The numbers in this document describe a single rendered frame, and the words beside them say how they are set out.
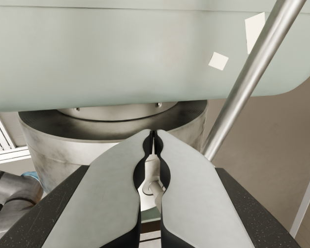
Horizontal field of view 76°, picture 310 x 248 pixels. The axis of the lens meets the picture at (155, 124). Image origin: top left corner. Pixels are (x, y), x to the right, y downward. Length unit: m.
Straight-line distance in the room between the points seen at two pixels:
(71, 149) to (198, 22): 0.18
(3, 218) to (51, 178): 0.29
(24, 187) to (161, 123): 0.46
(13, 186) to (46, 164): 0.34
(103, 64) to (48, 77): 0.05
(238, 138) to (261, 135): 0.25
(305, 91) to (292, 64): 2.05
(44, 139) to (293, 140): 2.45
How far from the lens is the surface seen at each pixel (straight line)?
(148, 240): 0.89
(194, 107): 0.31
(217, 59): 0.20
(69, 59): 0.18
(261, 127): 2.17
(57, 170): 0.29
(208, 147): 0.16
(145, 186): 0.28
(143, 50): 0.18
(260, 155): 2.40
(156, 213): 0.89
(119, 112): 0.26
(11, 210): 0.59
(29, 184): 0.65
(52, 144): 0.26
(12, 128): 1.50
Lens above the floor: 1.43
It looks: 60 degrees down
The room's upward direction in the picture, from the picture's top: 156 degrees clockwise
